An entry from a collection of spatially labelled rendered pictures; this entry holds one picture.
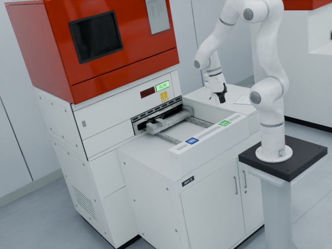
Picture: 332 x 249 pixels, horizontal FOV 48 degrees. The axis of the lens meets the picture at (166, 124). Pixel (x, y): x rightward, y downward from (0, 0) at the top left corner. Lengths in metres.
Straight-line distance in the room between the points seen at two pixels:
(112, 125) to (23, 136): 1.56
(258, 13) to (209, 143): 0.77
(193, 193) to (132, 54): 0.93
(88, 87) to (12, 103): 1.58
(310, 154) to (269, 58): 0.56
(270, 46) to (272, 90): 0.21
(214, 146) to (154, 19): 0.90
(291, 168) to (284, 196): 0.26
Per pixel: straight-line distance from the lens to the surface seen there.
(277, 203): 2.15
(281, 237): 2.31
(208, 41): 1.98
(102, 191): 2.54
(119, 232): 2.77
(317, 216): 3.00
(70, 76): 2.17
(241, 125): 2.25
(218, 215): 2.36
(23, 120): 3.78
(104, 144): 2.42
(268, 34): 1.80
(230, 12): 1.88
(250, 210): 2.60
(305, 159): 2.01
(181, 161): 1.98
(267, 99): 1.80
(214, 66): 2.07
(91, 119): 2.33
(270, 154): 2.00
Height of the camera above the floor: 1.92
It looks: 25 degrees down
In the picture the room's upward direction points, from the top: 11 degrees counter-clockwise
